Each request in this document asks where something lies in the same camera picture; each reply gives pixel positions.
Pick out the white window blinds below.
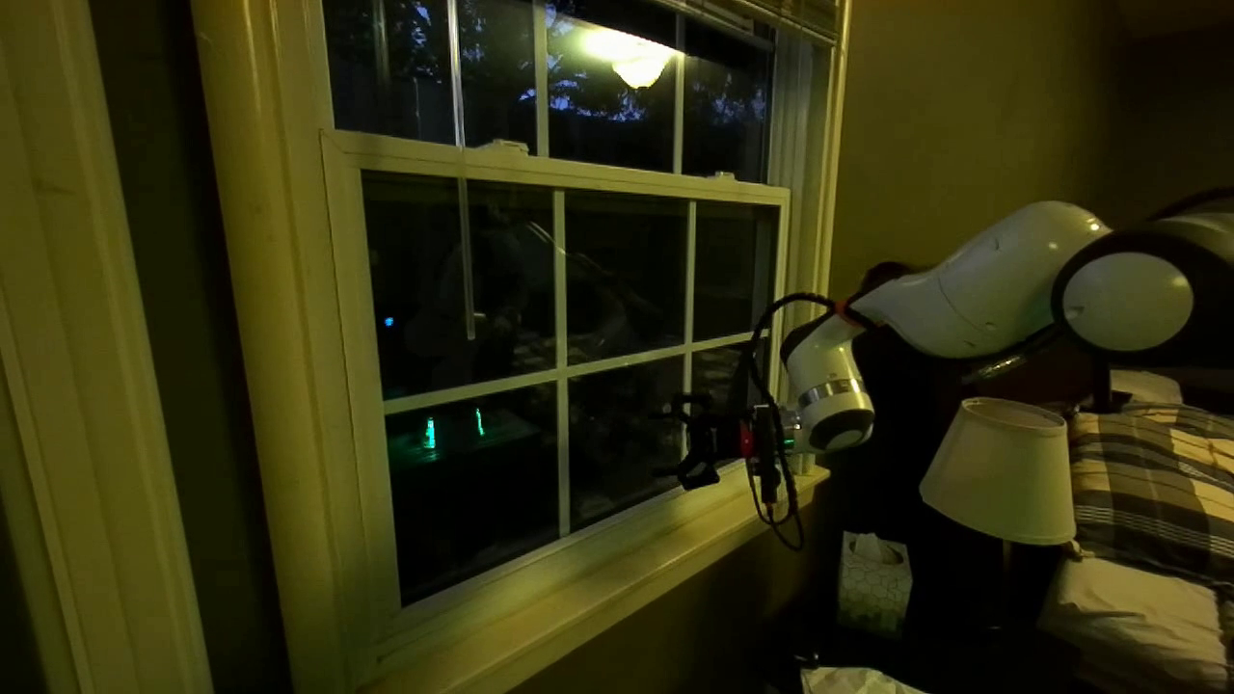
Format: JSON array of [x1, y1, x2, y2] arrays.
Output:
[[681, 0, 850, 44]]

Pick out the white window frame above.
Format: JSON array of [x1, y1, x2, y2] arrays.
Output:
[[190, 0, 858, 694]]

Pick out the white side trim board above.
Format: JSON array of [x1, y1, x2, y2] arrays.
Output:
[[0, 0, 218, 694]]

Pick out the pale patterned basket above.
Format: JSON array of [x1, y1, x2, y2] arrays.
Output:
[[800, 662, 927, 694]]

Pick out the thin blind cord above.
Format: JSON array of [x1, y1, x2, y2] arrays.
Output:
[[440, 0, 474, 351]]

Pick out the plaid bed blanket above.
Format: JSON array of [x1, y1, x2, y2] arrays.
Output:
[[1073, 403, 1234, 593]]

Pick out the white window sash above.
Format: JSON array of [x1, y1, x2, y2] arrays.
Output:
[[321, 0, 791, 187], [321, 127, 795, 620]]

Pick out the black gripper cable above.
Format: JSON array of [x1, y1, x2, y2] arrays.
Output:
[[738, 290, 843, 555]]

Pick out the white pillow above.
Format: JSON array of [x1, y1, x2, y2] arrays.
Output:
[[1038, 552, 1232, 692]]

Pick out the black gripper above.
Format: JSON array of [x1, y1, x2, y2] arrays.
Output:
[[677, 390, 751, 495]]

